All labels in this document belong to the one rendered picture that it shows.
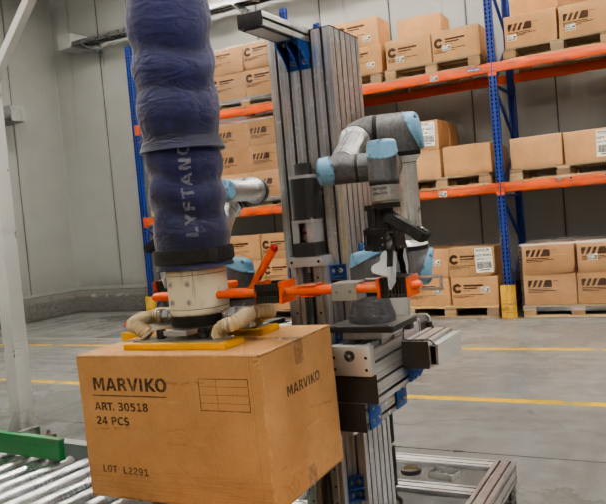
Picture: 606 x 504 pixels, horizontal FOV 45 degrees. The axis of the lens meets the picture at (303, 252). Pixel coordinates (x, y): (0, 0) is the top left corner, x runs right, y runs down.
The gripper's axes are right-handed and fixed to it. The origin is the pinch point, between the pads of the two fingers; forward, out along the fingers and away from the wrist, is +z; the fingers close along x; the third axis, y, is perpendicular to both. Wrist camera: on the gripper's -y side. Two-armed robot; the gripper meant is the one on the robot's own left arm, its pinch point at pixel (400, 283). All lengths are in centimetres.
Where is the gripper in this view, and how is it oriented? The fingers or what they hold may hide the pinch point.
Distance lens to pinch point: 179.0
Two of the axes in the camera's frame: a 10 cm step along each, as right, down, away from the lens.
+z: 0.8, 10.0, 0.4
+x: -4.6, 0.8, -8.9
